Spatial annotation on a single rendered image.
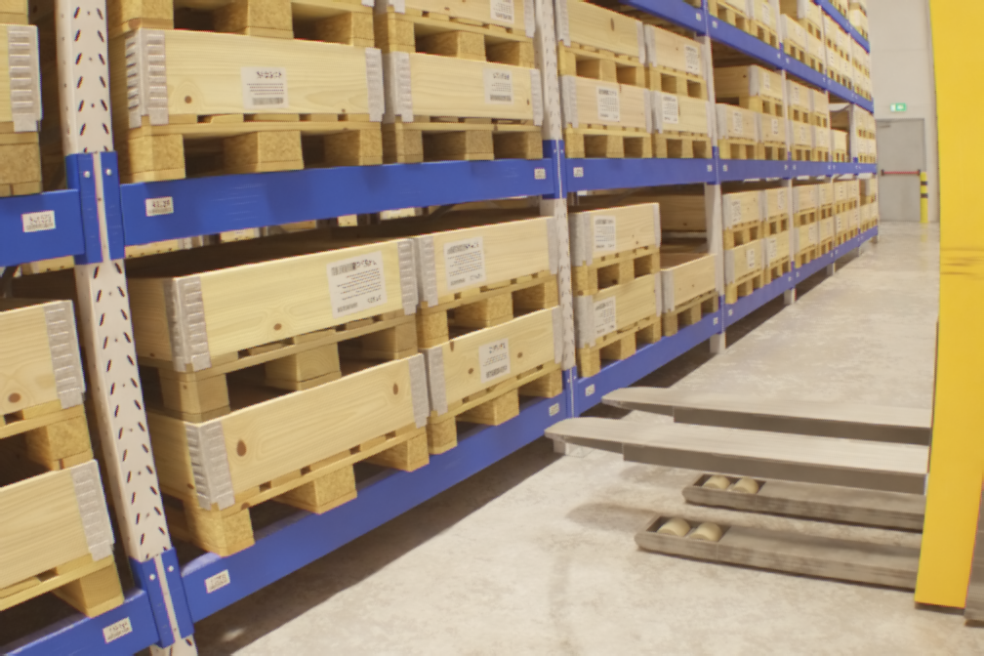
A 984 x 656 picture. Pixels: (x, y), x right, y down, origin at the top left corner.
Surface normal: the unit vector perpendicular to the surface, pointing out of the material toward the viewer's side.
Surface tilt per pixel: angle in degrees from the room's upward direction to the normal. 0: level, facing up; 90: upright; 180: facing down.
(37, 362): 90
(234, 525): 90
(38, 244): 90
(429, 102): 90
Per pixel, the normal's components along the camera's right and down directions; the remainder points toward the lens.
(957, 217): -0.55, 0.19
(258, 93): 0.84, 0.04
